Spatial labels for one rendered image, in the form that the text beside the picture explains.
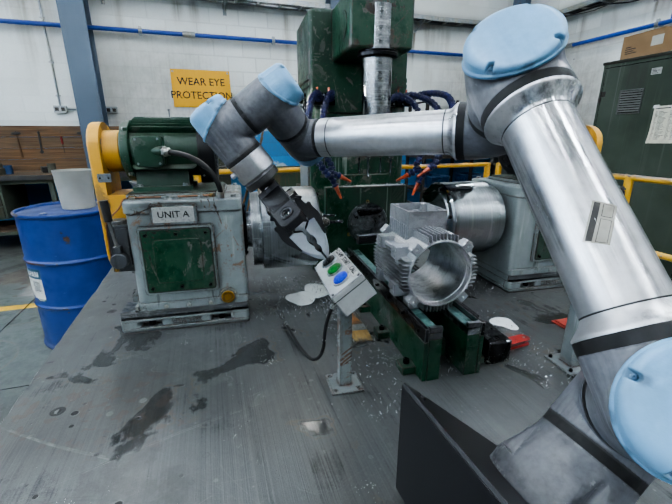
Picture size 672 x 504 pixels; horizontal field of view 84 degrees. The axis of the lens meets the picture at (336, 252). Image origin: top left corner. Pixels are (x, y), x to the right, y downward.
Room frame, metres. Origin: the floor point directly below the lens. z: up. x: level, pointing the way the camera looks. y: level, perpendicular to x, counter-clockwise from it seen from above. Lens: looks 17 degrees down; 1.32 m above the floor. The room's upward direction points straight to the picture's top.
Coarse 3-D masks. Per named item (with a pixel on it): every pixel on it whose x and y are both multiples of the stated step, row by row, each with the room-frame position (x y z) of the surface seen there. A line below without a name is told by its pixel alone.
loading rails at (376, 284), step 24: (360, 264) 1.15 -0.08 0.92; (384, 288) 0.94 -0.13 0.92; (360, 312) 1.03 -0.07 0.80; (384, 312) 0.93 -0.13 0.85; (408, 312) 0.78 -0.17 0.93; (432, 312) 0.88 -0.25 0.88; (456, 312) 0.80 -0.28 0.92; (384, 336) 0.88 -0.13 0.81; (408, 336) 0.78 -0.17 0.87; (432, 336) 0.71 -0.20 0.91; (456, 336) 0.76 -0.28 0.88; (480, 336) 0.73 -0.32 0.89; (408, 360) 0.74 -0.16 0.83; (432, 360) 0.71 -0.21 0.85; (456, 360) 0.75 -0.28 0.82; (480, 360) 0.73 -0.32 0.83
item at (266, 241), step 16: (256, 192) 1.13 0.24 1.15; (304, 192) 1.12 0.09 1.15; (256, 208) 1.05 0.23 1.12; (256, 224) 1.03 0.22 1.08; (272, 224) 1.03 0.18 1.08; (304, 224) 1.05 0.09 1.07; (256, 240) 1.02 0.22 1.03; (272, 240) 1.02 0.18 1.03; (256, 256) 1.04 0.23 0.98; (272, 256) 1.03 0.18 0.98; (288, 256) 1.05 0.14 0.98; (304, 256) 1.06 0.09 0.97
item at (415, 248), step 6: (384, 228) 0.96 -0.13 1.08; (390, 228) 0.96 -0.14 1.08; (462, 240) 0.82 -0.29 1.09; (468, 240) 0.81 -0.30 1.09; (414, 246) 0.78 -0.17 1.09; (420, 246) 0.78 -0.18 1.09; (468, 246) 0.82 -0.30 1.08; (414, 252) 0.78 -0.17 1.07; (408, 294) 0.80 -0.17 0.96; (462, 294) 0.81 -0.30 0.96; (408, 300) 0.78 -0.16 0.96; (414, 300) 0.78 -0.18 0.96; (462, 300) 0.81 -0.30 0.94; (414, 306) 0.78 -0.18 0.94
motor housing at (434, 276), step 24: (408, 240) 0.86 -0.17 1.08; (432, 240) 0.79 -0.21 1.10; (456, 240) 0.81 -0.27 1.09; (384, 264) 0.89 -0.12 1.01; (408, 264) 0.78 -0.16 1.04; (432, 264) 0.97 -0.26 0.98; (456, 264) 0.87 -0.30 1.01; (408, 288) 0.78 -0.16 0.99; (432, 288) 0.88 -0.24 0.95; (456, 288) 0.83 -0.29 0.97
